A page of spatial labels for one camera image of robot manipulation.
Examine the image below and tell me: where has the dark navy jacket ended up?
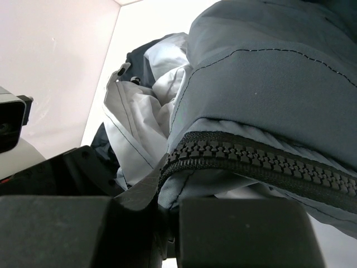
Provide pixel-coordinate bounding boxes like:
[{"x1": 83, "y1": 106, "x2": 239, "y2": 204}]
[{"x1": 92, "y1": 1, "x2": 356, "y2": 237}]

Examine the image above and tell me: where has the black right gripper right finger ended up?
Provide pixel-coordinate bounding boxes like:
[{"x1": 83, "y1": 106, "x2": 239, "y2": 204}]
[{"x1": 176, "y1": 198, "x2": 325, "y2": 267}]

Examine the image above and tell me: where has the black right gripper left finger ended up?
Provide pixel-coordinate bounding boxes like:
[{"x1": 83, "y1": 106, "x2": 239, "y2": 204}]
[{"x1": 1, "y1": 166, "x2": 166, "y2": 267}]

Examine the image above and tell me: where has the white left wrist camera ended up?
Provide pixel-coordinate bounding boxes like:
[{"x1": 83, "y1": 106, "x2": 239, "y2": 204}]
[{"x1": 0, "y1": 88, "x2": 45, "y2": 180}]

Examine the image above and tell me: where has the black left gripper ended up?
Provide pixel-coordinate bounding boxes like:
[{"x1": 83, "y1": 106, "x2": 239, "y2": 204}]
[{"x1": 1, "y1": 146, "x2": 123, "y2": 197}]

